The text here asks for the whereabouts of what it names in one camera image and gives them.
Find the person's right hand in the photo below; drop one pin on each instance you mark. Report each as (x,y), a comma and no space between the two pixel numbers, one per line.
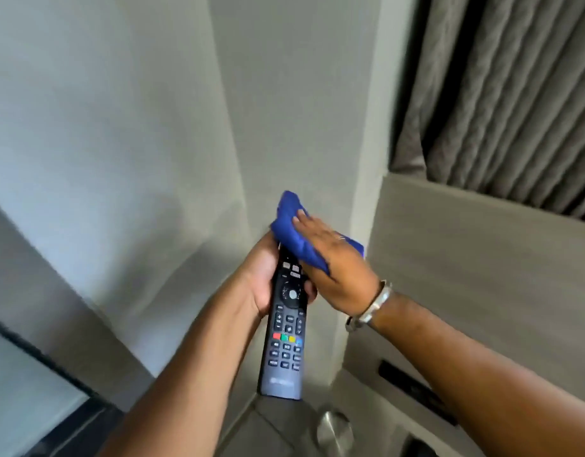
(342,276)

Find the person's left hand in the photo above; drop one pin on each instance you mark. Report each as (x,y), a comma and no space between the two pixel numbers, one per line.
(259,276)

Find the person's left fingers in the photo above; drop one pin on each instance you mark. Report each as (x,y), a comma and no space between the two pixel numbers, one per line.
(311,292)

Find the person's right fingers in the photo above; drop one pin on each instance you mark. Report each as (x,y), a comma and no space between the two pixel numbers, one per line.
(316,235)

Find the blue cleaning cloth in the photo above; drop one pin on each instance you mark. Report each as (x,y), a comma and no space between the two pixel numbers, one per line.
(297,233)

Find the black remote control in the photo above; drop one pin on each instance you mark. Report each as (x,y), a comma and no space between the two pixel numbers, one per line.
(285,328)

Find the person's left forearm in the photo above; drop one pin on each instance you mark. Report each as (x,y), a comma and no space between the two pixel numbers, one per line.
(188,371)

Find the person's right forearm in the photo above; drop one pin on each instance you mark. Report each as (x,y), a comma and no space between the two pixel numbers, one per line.
(483,380)

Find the silver wristwatch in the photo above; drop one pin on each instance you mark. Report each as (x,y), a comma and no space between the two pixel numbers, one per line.
(371,306)

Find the round silver metal lid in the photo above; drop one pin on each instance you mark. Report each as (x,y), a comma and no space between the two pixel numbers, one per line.
(334,433)

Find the black socket plate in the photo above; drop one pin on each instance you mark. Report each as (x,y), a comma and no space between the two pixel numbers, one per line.
(416,392)

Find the grey pleated curtain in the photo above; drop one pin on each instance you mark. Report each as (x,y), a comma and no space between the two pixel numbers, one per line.
(506,95)

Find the black framed television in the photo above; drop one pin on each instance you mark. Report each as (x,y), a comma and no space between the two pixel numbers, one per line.
(40,390)

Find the light wood wall panel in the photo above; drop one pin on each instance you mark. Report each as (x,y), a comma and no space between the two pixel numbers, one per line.
(483,276)

